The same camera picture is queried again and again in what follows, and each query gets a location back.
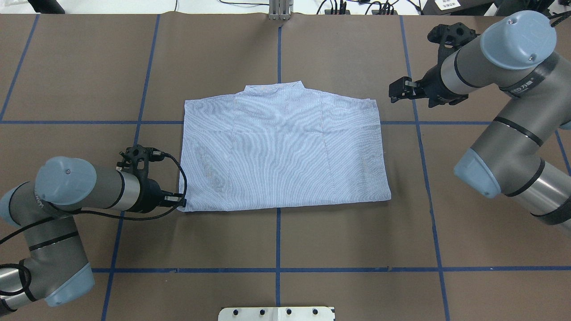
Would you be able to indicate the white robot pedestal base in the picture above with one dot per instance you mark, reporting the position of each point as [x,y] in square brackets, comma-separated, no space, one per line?
[293,313]

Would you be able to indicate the aluminium frame post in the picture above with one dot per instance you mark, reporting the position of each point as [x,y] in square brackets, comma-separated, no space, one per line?
[280,10]

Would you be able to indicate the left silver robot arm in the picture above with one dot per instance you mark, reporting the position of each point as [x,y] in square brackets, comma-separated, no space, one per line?
[58,270]

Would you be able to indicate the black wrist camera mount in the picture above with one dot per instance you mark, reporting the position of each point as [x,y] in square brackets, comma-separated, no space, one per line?
[450,38]
[136,159]

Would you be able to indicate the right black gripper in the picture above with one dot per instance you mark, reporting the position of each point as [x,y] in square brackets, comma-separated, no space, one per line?
[432,88]

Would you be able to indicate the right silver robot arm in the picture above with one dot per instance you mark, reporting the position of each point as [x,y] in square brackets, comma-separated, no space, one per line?
[518,55]

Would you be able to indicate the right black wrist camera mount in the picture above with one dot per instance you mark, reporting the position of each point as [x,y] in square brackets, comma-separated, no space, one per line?
[450,38]

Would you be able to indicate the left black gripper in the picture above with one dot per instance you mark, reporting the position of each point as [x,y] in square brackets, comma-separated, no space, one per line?
[151,195]

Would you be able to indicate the light blue striped shirt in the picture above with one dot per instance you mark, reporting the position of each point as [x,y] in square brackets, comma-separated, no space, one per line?
[281,145]

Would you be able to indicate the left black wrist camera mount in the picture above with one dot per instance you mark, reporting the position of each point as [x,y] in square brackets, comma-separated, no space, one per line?
[136,159]

